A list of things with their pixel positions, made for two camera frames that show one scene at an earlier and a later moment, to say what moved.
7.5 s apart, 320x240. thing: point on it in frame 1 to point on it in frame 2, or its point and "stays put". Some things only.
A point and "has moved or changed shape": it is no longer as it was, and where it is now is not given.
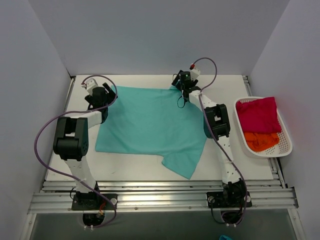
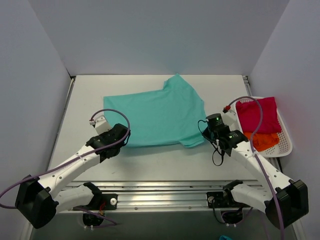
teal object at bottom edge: [223, 237] stays put
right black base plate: [229, 199] stays put
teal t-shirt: [157, 122] has moved or changed shape
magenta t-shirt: [259, 116] stays put
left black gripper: [108, 94] to [120, 133]
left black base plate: [94, 202] stays put
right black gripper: [183, 85] to [207, 133]
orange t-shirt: [260, 142] stays put
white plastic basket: [284, 146] stays put
